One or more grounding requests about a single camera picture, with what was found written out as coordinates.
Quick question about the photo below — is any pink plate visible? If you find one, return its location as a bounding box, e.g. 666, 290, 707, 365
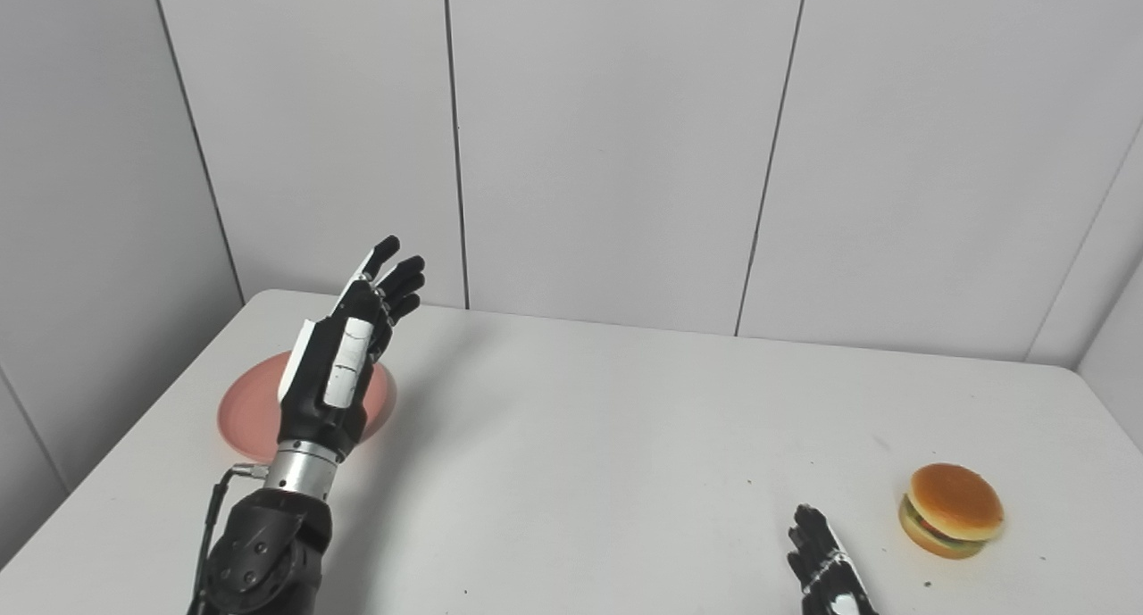
218, 351, 398, 463

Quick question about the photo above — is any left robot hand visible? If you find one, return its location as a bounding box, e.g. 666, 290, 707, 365
277, 235, 427, 462

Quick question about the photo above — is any toy hamburger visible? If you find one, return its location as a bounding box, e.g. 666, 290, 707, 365
898, 463, 1005, 560

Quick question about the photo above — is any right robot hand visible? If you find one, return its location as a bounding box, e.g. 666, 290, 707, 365
787, 504, 880, 615

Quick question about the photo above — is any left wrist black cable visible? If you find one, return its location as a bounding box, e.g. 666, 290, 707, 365
192, 462, 269, 615

